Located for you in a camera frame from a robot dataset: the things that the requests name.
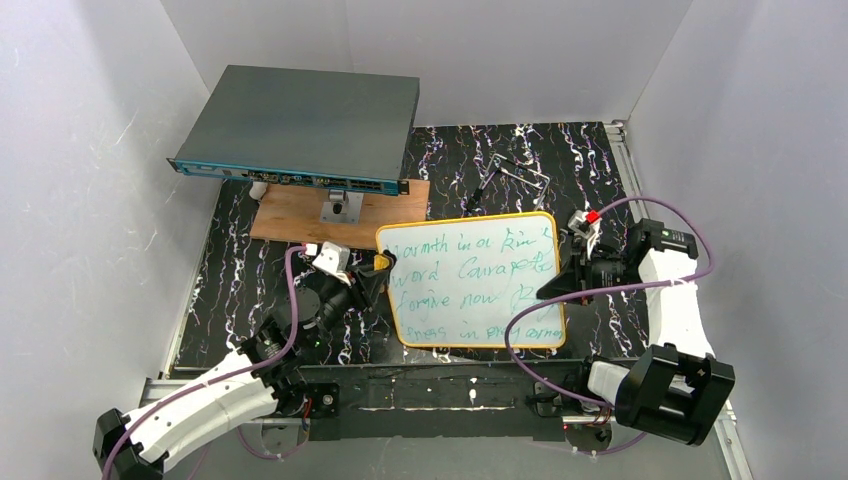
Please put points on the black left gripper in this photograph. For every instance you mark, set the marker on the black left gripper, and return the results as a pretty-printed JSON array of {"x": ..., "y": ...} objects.
[{"x": 361, "y": 283}]

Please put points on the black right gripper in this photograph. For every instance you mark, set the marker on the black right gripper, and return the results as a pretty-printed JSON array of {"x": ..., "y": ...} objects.
[{"x": 583, "y": 273}]

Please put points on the yellow black eraser pad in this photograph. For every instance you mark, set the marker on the yellow black eraser pad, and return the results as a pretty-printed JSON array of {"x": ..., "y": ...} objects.
[{"x": 383, "y": 262}]

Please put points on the yellow-framed whiteboard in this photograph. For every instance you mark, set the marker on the yellow-framed whiteboard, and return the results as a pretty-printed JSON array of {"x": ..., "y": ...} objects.
[{"x": 458, "y": 283}]

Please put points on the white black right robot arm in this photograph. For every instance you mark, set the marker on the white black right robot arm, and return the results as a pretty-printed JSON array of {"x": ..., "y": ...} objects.
[{"x": 678, "y": 387}]

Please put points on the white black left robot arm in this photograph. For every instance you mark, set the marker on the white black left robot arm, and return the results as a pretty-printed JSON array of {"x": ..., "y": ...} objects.
[{"x": 257, "y": 379}]

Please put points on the plywood board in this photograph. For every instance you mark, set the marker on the plywood board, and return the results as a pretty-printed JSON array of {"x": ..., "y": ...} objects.
[{"x": 309, "y": 215}]

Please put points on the green white cylinder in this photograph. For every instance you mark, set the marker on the green white cylinder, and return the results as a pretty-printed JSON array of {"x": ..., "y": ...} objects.
[{"x": 258, "y": 190}]

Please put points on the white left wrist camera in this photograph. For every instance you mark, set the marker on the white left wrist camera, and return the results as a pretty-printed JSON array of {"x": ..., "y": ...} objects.
[{"x": 328, "y": 257}]

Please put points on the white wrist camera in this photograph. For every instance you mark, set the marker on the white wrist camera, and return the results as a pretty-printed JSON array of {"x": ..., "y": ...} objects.
[
  {"x": 328, "y": 257},
  {"x": 585, "y": 224}
]

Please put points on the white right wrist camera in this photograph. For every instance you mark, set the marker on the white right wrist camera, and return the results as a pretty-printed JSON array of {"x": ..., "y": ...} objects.
[{"x": 585, "y": 224}]

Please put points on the grey metal stand bracket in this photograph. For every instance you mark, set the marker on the grey metal stand bracket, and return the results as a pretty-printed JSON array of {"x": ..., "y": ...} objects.
[{"x": 342, "y": 207}]

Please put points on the black grey wire stripper pliers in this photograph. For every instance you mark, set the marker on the black grey wire stripper pliers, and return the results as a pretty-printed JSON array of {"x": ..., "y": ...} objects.
[{"x": 511, "y": 176}]

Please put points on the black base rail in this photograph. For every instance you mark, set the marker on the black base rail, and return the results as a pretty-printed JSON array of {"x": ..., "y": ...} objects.
[{"x": 465, "y": 399}]

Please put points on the grey blue network switch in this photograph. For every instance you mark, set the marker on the grey blue network switch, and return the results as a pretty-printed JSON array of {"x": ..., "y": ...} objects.
[{"x": 311, "y": 128}]

